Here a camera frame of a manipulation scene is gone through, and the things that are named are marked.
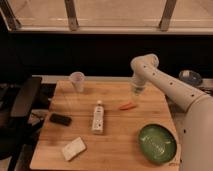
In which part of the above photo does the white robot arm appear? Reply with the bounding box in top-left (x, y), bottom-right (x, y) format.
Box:
top-left (130, 54), bottom-right (213, 171)

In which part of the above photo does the translucent ceramic cup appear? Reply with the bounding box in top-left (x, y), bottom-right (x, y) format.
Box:
top-left (69, 72), bottom-right (85, 93)

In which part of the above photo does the grey tape roll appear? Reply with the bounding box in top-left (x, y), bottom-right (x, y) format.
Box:
top-left (179, 70), bottom-right (203, 86)

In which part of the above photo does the white squeeze tube bottle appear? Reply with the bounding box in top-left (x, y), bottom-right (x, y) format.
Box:
top-left (92, 100), bottom-right (104, 134)

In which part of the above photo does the green plate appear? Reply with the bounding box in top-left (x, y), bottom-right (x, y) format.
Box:
top-left (138, 124), bottom-right (177, 165)

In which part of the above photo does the wooden cutting board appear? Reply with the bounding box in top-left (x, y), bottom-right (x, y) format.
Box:
top-left (30, 81), bottom-right (180, 171)

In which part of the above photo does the black rectangular phone-like block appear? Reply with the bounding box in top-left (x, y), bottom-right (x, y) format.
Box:
top-left (49, 113), bottom-right (71, 126)

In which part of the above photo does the white sponge block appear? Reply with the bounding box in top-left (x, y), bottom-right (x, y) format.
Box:
top-left (62, 137), bottom-right (86, 161)

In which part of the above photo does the black office chair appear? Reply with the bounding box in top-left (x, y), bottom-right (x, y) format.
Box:
top-left (0, 77), bottom-right (43, 171)

